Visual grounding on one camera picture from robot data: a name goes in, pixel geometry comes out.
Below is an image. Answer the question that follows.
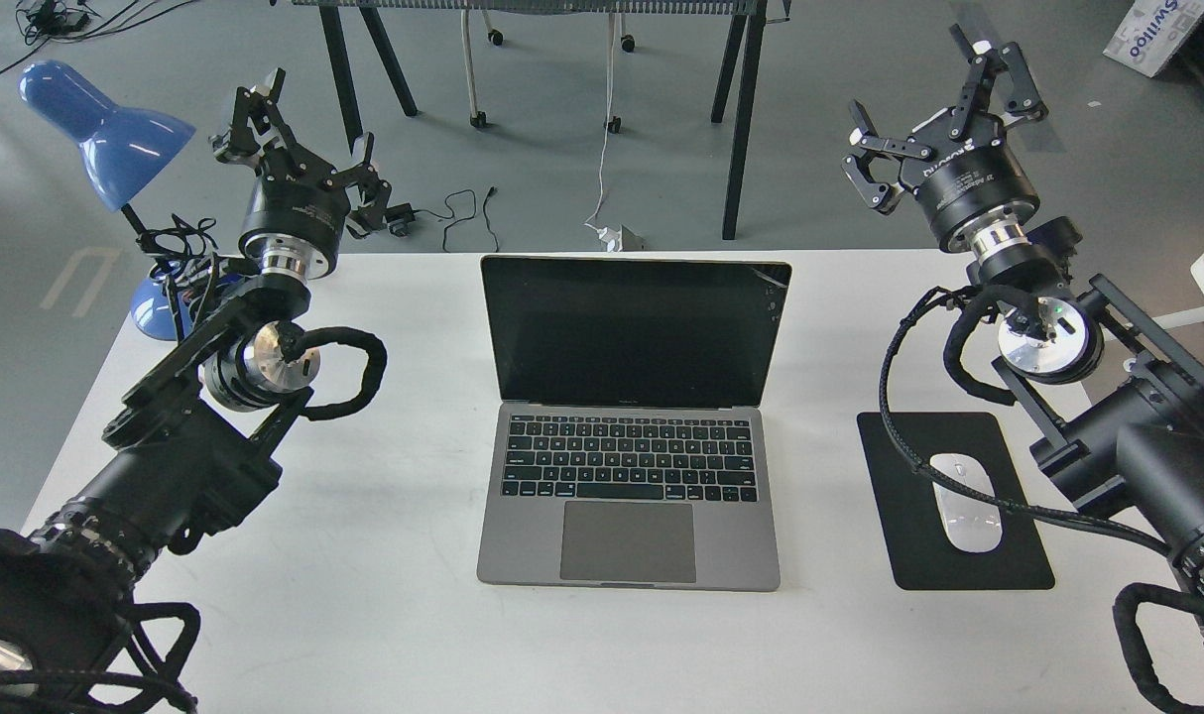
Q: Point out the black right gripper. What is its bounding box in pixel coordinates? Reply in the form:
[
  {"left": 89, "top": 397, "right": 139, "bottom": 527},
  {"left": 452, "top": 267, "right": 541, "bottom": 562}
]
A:
[{"left": 842, "top": 24, "right": 1049, "bottom": 254}]

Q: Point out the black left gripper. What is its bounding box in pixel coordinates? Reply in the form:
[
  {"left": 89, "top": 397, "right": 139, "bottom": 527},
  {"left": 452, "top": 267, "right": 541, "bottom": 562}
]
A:
[{"left": 209, "top": 67, "right": 393, "bottom": 277}]

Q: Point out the grey laptop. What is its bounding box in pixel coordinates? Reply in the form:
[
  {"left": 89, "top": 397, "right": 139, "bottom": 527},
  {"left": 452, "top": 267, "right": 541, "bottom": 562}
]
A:
[{"left": 476, "top": 256, "right": 792, "bottom": 592}]

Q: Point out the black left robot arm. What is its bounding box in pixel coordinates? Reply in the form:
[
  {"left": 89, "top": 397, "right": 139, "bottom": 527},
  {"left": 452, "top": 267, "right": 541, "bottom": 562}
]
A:
[{"left": 0, "top": 69, "right": 390, "bottom": 713}]

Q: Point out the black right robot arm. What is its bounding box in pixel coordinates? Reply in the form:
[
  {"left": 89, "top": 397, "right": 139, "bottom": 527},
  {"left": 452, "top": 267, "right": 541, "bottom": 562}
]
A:
[{"left": 843, "top": 26, "right": 1204, "bottom": 713}]

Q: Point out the blue desk lamp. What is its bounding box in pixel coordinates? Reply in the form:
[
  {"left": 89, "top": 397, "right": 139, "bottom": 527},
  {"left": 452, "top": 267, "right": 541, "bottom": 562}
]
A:
[{"left": 19, "top": 60, "right": 216, "bottom": 342}]

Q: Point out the white cardboard box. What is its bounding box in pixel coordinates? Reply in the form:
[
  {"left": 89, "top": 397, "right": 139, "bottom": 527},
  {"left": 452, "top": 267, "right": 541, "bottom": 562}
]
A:
[{"left": 1104, "top": 0, "right": 1204, "bottom": 78}]

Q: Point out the white computer mouse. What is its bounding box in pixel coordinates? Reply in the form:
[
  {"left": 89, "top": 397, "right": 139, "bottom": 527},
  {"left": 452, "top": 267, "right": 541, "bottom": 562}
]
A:
[{"left": 929, "top": 453, "right": 1003, "bottom": 554}]

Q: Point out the black mouse pad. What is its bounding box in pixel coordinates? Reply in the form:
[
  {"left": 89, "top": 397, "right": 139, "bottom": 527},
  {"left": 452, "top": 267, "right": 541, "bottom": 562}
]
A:
[{"left": 856, "top": 412, "right": 1055, "bottom": 591}]

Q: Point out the black cable with adapter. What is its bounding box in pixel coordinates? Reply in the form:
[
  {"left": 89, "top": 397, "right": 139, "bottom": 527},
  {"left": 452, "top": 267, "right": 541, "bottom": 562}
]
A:
[{"left": 379, "top": 185, "right": 502, "bottom": 254}]

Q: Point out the black cable bundle on floor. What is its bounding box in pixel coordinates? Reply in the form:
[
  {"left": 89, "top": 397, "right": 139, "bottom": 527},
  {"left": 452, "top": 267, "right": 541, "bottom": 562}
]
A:
[{"left": 0, "top": 0, "right": 201, "bottom": 92}]

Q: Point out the white power cable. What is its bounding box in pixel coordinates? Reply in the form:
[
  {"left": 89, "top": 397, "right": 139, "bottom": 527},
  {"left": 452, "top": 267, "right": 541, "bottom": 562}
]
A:
[{"left": 582, "top": 12, "right": 647, "bottom": 253}]

